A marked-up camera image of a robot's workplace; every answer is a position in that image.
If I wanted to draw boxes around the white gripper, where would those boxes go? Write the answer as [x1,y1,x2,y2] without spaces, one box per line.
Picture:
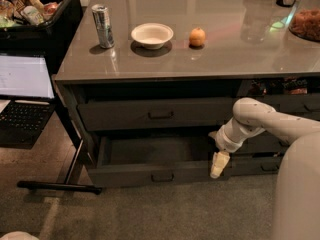
[208,126,244,179]

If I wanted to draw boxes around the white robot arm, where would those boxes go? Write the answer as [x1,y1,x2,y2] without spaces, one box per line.
[209,97,320,240]

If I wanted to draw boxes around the snack bags in drawer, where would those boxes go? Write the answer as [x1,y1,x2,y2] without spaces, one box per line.
[248,78,308,96]

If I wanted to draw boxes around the grey drawer cabinet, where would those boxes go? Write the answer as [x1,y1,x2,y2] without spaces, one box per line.
[53,0,320,186]

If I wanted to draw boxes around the open black laptop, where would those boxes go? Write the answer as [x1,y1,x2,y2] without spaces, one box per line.
[0,54,55,149]

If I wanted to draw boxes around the orange fruit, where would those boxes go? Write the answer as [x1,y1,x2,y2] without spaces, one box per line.
[189,27,206,47]

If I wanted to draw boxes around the white paper bowl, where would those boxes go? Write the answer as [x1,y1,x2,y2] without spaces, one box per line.
[131,23,174,50]

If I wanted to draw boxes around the glass jar of snacks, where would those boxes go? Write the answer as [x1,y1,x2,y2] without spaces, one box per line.
[289,0,320,42]

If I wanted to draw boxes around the silver drink can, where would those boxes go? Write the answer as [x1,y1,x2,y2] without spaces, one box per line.
[91,4,114,49]

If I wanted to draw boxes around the white object bottom corner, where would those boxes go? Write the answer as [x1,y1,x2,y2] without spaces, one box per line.
[0,231,39,240]

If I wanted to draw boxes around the black bin of snacks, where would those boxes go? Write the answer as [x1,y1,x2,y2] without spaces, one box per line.
[0,0,83,56]

